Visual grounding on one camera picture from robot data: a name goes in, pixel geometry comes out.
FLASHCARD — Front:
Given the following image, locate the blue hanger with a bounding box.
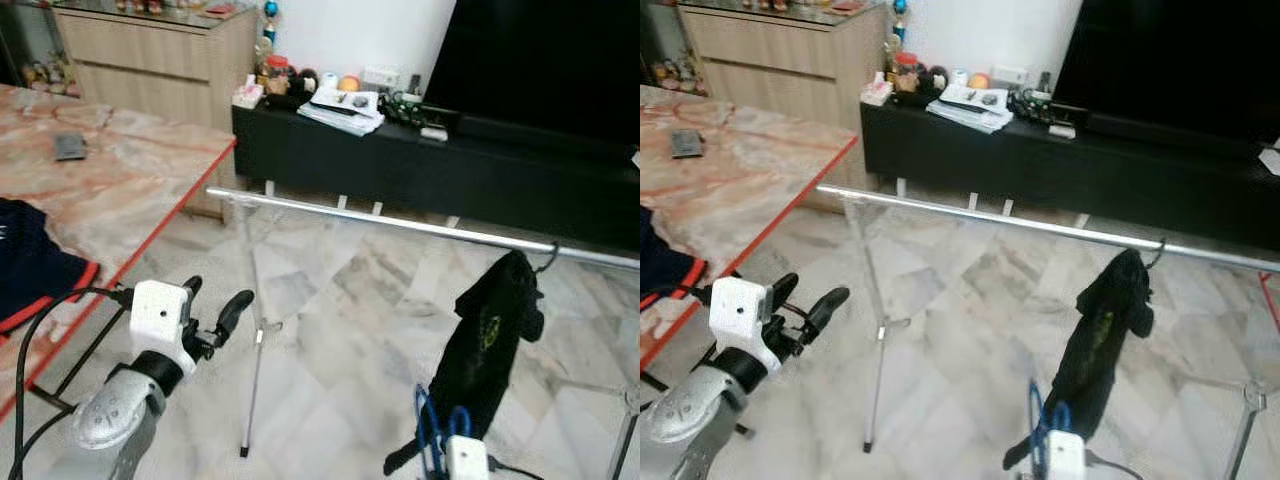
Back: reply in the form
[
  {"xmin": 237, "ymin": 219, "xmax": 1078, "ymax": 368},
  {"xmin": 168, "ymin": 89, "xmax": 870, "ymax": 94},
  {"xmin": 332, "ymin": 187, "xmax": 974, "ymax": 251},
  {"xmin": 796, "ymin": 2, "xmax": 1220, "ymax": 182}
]
[
  {"xmin": 413, "ymin": 383, "xmax": 473, "ymax": 479},
  {"xmin": 1028, "ymin": 380, "xmax": 1073, "ymax": 476}
]

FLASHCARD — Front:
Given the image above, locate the red hanger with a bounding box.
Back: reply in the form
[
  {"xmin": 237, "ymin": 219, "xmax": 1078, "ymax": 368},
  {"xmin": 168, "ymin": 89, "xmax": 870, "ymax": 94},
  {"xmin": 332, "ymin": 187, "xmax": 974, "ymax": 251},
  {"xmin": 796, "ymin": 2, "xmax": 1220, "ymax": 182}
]
[{"xmin": 1258, "ymin": 270, "xmax": 1280, "ymax": 331}]

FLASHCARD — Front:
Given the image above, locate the red-edged marble folding table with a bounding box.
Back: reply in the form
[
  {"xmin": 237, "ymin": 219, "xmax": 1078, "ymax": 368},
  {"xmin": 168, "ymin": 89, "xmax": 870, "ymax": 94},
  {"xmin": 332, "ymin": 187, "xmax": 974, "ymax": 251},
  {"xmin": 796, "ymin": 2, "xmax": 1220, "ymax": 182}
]
[
  {"xmin": 640, "ymin": 85, "xmax": 861, "ymax": 441},
  {"xmin": 0, "ymin": 85, "xmax": 238, "ymax": 421}
]

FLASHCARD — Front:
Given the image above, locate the navy jersey with red trim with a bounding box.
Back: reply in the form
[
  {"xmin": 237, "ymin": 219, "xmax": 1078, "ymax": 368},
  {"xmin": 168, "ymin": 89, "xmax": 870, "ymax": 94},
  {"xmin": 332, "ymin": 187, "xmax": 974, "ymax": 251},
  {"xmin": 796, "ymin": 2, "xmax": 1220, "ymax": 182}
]
[
  {"xmin": 0, "ymin": 198, "xmax": 101, "ymax": 333},
  {"xmin": 640, "ymin": 205, "xmax": 741, "ymax": 311}
]

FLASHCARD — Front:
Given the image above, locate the silver metal clothes rack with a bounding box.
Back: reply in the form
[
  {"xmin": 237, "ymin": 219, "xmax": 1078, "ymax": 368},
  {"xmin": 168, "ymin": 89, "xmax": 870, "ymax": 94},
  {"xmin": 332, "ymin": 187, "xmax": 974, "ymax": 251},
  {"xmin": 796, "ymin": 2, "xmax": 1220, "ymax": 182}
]
[
  {"xmin": 205, "ymin": 185, "xmax": 641, "ymax": 480},
  {"xmin": 815, "ymin": 183, "xmax": 1280, "ymax": 480}
]

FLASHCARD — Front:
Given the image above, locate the light wooden cabinet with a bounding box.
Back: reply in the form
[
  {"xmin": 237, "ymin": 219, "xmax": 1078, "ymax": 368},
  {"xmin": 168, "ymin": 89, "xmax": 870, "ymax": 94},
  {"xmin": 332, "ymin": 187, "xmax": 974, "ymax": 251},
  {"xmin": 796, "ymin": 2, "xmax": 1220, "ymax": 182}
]
[
  {"xmin": 675, "ymin": 0, "xmax": 886, "ymax": 211},
  {"xmin": 50, "ymin": 0, "xmax": 261, "ymax": 216}
]

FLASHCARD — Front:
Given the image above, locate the stack of white papers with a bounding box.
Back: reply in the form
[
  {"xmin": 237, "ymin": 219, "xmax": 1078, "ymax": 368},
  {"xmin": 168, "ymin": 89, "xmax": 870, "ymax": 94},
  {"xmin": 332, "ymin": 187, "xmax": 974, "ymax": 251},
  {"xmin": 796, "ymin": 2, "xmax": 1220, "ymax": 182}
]
[
  {"xmin": 298, "ymin": 85, "xmax": 386, "ymax": 136},
  {"xmin": 925, "ymin": 83, "xmax": 1013, "ymax": 134}
]

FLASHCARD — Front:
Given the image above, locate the black TV console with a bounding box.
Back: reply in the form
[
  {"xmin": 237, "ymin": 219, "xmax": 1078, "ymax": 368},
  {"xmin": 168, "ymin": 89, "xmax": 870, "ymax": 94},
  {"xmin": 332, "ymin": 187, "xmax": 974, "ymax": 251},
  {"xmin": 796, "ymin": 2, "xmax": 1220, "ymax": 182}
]
[
  {"xmin": 860, "ymin": 98, "xmax": 1280, "ymax": 251},
  {"xmin": 232, "ymin": 100, "xmax": 641, "ymax": 251}
]

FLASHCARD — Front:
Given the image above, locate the black t-shirt with logo print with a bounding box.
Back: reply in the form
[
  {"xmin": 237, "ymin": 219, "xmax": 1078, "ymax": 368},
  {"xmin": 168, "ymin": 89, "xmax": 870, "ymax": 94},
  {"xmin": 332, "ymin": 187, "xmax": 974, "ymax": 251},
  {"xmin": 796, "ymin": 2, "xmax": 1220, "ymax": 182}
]
[
  {"xmin": 1003, "ymin": 248, "xmax": 1154, "ymax": 471},
  {"xmin": 383, "ymin": 250, "xmax": 546, "ymax": 477}
]

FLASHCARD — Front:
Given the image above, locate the green circuit board cluster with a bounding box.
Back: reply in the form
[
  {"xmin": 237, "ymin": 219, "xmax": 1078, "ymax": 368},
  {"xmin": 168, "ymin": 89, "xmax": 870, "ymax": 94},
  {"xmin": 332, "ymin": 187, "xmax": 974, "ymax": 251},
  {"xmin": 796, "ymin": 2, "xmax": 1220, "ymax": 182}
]
[
  {"xmin": 385, "ymin": 90, "xmax": 426, "ymax": 126},
  {"xmin": 1012, "ymin": 88, "xmax": 1056, "ymax": 123}
]

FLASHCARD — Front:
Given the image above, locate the black soundbar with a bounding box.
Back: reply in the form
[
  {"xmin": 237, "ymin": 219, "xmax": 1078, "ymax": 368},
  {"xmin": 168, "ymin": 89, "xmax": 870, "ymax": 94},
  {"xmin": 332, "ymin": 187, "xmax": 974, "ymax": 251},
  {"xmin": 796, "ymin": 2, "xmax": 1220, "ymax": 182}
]
[
  {"xmin": 455, "ymin": 112, "xmax": 641, "ymax": 161},
  {"xmin": 1085, "ymin": 110, "xmax": 1266, "ymax": 161}
]

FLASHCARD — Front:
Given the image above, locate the black television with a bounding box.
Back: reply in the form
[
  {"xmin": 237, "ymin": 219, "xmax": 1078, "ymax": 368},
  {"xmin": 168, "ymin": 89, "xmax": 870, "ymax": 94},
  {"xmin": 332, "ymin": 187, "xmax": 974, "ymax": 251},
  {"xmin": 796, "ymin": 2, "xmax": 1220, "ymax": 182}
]
[
  {"xmin": 1050, "ymin": 0, "xmax": 1280, "ymax": 141},
  {"xmin": 420, "ymin": 0, "xmax": 641, "ymax": 146}
]

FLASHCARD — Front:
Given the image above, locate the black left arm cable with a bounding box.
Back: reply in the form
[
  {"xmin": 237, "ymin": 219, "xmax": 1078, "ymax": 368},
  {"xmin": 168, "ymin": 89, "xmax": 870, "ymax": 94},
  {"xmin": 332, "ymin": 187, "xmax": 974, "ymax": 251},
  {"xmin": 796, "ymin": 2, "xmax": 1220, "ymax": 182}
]
[
  {"xmin": 8, "ymin": 287, "xmax": 136, "ymax": 480},
  {"xmin": 655, "ymin": 283, "xmax": 716, "ymax": 309}
]

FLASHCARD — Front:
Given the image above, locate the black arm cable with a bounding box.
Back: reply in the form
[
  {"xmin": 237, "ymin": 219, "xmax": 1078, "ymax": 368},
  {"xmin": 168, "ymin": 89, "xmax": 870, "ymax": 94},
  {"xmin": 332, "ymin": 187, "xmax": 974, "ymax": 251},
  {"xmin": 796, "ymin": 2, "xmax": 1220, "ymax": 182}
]
[
  {"xmin": 485, "ymin": 455, "xmax": 546, "ymax": 480},
  {"xmin": 1085, "ymin": 450, "xmax": 1146, "ymax": 480},
  {"xmin": 8, "ymin": 287, "xmax": 136, "ymax": 480},
  {"xmin": 655, "ymin": 283, "xmax": 716, "ymax": 309}
]

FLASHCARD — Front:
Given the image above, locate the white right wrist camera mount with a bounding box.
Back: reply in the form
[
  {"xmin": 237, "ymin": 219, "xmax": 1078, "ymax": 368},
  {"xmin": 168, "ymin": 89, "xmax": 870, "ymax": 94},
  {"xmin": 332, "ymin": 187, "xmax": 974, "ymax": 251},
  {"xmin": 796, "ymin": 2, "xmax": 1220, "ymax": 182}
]
[
  {"xmin": 1045, "ymin": 430, "xmax": 1089, "ymax": 480},
  {"xmin": 445, "ymin": 435, "xmax": 491, "ymax": 480}
]

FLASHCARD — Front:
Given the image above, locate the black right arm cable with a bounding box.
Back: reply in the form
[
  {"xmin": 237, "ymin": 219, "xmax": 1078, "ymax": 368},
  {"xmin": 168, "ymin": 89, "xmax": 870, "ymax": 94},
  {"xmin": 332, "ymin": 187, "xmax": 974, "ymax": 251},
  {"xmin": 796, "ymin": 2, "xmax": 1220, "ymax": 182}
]
[
  {"xmin": 1085, "ymin": 450, "xmax": 1146, "ymax": 480},
  {"xmin": 485, "ymin": 455, "xmax": 546, "ymax": 480}
]

